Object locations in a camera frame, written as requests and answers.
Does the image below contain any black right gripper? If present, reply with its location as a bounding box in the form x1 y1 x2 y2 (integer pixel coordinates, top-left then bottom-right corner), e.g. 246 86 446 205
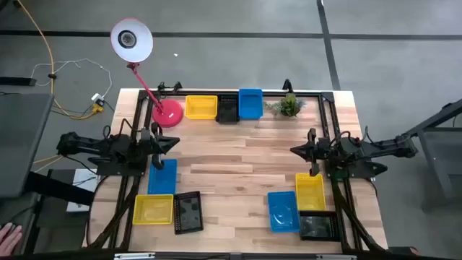
290 128 328 177

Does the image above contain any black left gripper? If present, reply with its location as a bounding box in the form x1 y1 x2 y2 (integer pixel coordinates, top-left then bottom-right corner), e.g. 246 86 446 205
147 121 180 170

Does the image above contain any blue plastic basket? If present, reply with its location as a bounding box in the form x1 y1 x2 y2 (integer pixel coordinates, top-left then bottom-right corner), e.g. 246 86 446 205
267 191 301 233
237 88 264 121
147 158 178 196

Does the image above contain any yellow plastic basket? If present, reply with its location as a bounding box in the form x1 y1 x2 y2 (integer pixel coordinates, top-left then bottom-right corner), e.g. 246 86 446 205
132 194 175 225
295 172 327 212
184 95 219 121

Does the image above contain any black plastic basket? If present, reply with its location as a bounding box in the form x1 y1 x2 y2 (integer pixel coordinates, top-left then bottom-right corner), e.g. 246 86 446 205
298 210 341 242
173 191 204 235
215 93 241 125

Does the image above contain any green potted plant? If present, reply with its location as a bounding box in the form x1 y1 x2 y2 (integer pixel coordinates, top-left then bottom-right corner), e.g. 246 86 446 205
279 92 306 118

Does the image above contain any pale green trailing plant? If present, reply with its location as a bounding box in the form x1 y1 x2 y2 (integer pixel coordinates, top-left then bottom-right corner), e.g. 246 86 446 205
264 100 284 116

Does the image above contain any white paper box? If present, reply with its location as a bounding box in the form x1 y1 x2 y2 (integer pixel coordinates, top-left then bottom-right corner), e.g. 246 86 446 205
66 168 99 213

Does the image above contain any red desk lamp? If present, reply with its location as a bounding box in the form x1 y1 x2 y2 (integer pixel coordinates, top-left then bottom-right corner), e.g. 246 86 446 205
110 17 184 129

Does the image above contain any black desk support beam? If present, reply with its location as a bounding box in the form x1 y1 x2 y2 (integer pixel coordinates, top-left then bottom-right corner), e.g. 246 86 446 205
25 171 95 207

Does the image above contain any grey metal stand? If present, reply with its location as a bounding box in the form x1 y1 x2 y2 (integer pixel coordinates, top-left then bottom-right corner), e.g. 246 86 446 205
406 97 462 214

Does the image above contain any grey desk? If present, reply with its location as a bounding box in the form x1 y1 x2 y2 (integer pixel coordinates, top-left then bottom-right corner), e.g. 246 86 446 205
0 92 55 199

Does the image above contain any person's hand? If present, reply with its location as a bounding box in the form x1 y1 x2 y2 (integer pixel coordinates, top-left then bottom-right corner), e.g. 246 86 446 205
0 222 23 257

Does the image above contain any black aluminium table frame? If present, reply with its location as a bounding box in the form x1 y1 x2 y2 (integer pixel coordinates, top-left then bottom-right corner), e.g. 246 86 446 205
86 88 389 254

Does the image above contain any white thin cable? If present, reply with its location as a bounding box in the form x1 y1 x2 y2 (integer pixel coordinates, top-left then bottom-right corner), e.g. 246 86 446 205
30 57 113 98

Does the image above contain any silver metal bracket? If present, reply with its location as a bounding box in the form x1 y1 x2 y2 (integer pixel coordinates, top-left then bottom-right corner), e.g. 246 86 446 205
113 252 156 260
315 253 357 260

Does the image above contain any yellow extension cable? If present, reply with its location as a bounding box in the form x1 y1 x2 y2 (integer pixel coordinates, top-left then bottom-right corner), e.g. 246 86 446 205
14 0 105 121

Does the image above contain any black floor cable cover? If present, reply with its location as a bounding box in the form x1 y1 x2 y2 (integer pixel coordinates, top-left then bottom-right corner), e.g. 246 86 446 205
0 77 37 87

